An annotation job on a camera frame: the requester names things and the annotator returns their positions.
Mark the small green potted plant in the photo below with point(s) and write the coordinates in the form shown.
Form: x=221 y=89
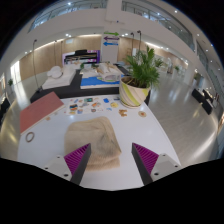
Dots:
x=158 y=62

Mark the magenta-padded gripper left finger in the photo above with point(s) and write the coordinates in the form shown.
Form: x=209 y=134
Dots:
x=76 y=160

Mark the group of dark chairs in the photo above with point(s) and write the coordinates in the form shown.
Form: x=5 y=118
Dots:
x=201 y=100
x=4 y=106

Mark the palm in striped pot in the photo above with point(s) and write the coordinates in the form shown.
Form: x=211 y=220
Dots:
x=133 y=95

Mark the blue-based architectural model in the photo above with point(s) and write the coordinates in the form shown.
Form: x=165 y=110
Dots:
x=95 y=81

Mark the group of colourful stickers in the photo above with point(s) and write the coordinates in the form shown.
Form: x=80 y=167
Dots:
x=88 y=100

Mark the white architectural model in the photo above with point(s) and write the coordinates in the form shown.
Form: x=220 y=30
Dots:
x=60 y=80

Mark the tall black lamp stand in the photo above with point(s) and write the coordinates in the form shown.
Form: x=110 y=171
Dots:
x=34 y=40

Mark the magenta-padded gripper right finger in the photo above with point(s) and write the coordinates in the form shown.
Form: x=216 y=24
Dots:
x=146 y=160

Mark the flat red board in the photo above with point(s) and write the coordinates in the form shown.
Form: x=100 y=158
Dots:
x=40 y=111

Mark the black display platform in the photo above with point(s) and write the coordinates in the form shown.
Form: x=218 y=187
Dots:
x=71 y=90

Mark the beige waffle towel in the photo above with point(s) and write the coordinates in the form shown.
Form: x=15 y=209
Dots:
x=93 y=140

